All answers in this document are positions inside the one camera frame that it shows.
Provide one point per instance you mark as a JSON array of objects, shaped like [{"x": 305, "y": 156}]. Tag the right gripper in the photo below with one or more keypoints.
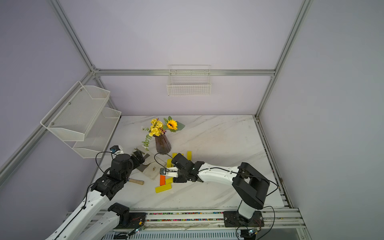
[{"x": 180, "y": 179}]

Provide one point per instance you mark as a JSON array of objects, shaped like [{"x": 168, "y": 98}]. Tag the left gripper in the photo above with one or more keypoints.
[{"x": 136, "y": 163}]

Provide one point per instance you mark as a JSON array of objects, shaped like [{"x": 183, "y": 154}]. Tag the white grey work glove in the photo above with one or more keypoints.
[{"x": 150, "y": 167}]

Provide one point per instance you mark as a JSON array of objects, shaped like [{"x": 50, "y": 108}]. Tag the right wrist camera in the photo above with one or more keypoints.
[{"x": 169, "y": 173}]

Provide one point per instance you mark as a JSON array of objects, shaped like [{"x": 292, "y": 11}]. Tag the white wire wall basket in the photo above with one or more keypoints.
[{"x": 189, "y": 80}]

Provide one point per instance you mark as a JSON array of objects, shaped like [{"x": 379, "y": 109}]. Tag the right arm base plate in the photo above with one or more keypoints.
[{"x": 234, "y": 219}]

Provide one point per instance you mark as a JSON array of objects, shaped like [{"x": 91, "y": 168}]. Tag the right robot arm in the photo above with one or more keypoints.
[{"x": 250, "y": 185}]

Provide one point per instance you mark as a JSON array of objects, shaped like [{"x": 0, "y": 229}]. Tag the purple ribbed glass vase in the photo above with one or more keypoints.
[{"x": 163, "y": 145}]

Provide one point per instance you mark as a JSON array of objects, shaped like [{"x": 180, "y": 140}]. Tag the aluminium mounting rail base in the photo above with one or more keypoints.
[{"x": 281, "y": 218}]

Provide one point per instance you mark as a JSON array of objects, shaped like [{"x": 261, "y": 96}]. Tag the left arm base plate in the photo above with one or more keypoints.
[{"x": 126, "y": 220}]

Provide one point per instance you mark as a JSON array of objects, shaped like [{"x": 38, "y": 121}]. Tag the yellow artificial flower bouquet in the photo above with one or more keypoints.
[{"x": 158, "y": 128}]

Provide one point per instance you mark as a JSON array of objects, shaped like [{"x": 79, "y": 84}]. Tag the blue trowel wooden handle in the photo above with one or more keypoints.
[{"x": 139, "y": 182}]

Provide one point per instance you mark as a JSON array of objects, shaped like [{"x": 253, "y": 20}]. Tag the orange building block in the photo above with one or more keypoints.
[{"x": 162, "y": 180}]

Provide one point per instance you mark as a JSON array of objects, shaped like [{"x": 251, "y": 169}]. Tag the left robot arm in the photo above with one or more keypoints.
[{"x": 98, "y": 195}]

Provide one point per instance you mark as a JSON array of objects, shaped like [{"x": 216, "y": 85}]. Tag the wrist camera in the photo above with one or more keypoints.
[
  {"x": 169, "y": 173},
  {"x": 116, "y": 150}
]

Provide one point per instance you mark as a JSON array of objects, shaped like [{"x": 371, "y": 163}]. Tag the white two-tier mesh shelf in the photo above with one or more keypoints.
[{"x": 83, "y": 121}]

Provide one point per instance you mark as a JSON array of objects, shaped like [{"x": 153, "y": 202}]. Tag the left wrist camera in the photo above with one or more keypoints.
[{"x": 116, "y": 150}]

